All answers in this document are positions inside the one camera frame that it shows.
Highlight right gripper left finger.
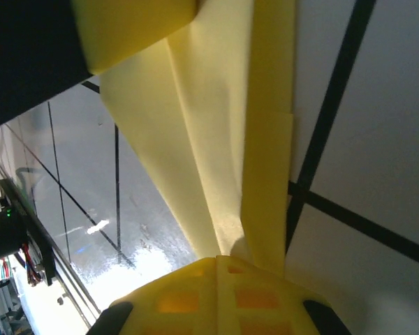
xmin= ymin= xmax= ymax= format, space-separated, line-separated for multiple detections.
xmin=85 ymin=256 xmax=216 ymax=335

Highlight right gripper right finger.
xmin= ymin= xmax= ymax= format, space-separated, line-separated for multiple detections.
xmin=216 ymin=255 xmax=350 ymax=335

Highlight yellow paper sheet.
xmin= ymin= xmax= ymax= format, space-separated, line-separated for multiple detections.
xmin=98 ymin=0 xmax=297 ymax=275

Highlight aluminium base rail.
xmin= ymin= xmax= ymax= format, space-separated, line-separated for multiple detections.
xmin=0 ymin=141 xmax=102 ymax=318

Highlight red wire bundle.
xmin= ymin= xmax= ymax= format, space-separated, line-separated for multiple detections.
xmin=19 ymin=242 xmax=45 ymax=285

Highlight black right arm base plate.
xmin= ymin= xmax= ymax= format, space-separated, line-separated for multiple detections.
xmin=0 ymin=177 xmax=55 ymax=287

